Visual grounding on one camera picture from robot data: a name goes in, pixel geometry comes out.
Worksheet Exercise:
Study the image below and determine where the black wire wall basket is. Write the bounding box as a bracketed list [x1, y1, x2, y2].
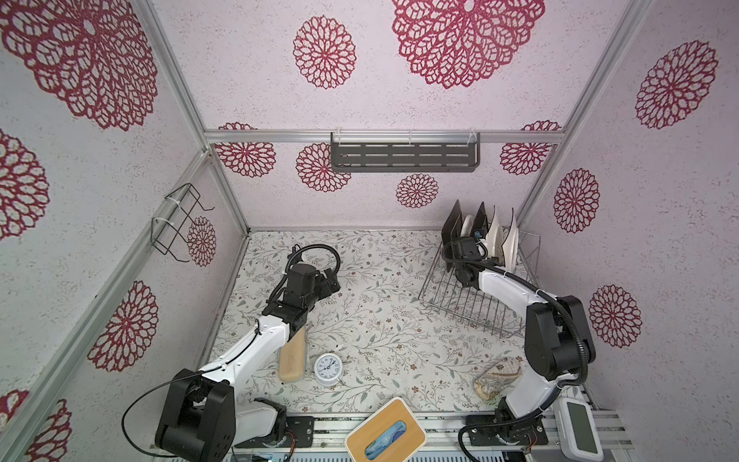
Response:
[149, 183, 217, 268]

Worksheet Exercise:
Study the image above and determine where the grey wall shelf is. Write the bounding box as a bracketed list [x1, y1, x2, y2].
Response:
[329, 132, 481, 173]

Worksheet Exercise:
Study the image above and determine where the bamboo lid tissue box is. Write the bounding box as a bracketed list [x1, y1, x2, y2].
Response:
[344, 398, 427, 462]

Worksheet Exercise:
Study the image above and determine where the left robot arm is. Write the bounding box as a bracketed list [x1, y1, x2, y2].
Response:
[154, 263, 341, 461]

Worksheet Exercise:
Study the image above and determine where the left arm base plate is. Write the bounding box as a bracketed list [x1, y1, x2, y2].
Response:
[234, 398, 316, 450]

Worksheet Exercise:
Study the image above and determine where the beige glasses case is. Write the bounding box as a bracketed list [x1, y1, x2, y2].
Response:
[278, 327, 308, 383]

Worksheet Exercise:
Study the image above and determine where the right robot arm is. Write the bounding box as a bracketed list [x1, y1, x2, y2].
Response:
[442, 237, 596, 425]

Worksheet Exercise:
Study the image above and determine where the white digital timer display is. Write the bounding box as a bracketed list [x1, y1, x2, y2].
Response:
[552, 387, 604, 461]

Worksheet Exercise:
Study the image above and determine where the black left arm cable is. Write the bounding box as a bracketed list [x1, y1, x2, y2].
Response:
[120, 322, 261, 460]

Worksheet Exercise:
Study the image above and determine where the black square plate outer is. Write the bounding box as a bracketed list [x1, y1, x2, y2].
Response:
[442, 200, 464, 246]

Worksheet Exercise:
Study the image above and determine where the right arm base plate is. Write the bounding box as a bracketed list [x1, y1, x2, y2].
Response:
[465, 415, 550, 447]

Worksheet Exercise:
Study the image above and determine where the white square plate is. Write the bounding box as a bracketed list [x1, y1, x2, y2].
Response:
[486, 207, 504, 261]
[502, 210, 520, 273]

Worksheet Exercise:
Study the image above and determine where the black square plate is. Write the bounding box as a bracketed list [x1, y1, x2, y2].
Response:
[471, 202, 489, 239]
[442, 200, 464, 246]

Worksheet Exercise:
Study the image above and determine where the metal wire dish rack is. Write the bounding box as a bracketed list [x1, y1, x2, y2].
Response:
[418, 229, 543, 339]

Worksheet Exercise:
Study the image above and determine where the small white alarm clock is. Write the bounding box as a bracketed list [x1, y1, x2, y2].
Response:
[314, 352, 344, 387]

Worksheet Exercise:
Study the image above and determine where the white round floral plate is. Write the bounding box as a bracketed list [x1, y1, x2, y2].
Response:
[460, 215, 475, 238]

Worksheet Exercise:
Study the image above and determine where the black square plate inner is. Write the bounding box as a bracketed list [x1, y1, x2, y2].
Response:
[471, 202, 489, 239]

